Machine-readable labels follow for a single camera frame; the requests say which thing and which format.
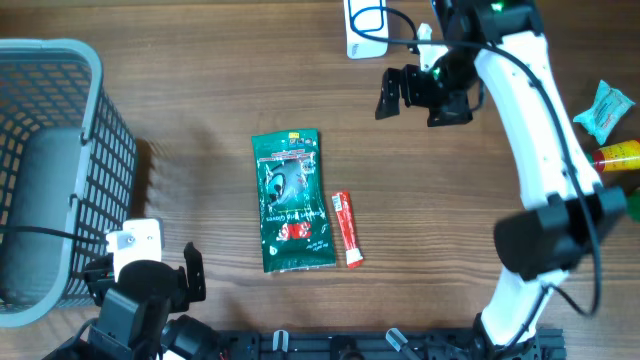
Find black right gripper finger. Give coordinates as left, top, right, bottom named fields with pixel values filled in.
left=375, top=68, right=401, bottom=120
left=427, top=92, right=473, bottom=127

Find green glove packet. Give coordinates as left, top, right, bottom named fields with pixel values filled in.
left=252, top=129, right=336, bottom=273

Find red sauce sachet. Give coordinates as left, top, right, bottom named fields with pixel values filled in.
left=331, top=192, right=364, bottom=269

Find pale green wipes packet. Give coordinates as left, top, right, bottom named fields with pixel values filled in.
left=573, top=80, right=635, bottom=145

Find red yellow sauce bottle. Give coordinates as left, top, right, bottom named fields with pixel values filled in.
left=587, top=139, right=640, bottom=173

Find green lid jar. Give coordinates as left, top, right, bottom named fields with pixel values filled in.
left=626, top=188, right=640, bottom=223

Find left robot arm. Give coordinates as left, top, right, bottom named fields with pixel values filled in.
left=45, top=243, right=225, bottom=360

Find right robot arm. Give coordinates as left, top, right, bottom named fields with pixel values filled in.
left=375, top=1, right=626, bottom=357

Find white barcode scanner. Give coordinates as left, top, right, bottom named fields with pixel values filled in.
left=343, top=0, right=389, bottom=60

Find grey plastic basket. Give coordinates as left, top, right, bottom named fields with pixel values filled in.
left=1, top=39, right=138, bottom=328

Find black right camera cable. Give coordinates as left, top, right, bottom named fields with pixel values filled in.
left=349, top=5, right=604, bottom=346

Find black camera cable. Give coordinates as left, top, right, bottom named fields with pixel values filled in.
left=0, top=224, right=109, bottom=246
left=349, top=5, right=604, bottom=346

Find black left camera cable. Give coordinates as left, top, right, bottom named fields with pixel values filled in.
left=0, top=224, right=109, bottom=246

